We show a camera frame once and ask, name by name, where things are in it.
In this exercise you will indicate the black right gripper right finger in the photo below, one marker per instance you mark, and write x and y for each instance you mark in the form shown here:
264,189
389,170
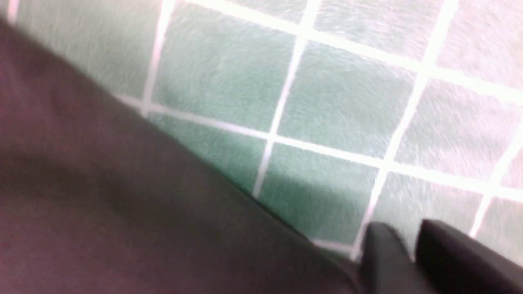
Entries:
455,263

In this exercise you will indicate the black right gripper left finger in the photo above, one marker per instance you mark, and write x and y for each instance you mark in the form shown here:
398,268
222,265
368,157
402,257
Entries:
386,266

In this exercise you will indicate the dark gray long-sleeve top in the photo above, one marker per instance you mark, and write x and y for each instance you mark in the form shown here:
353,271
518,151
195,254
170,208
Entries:
97,200

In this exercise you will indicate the green grid table mat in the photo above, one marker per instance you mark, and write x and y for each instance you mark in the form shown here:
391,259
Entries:
333,113

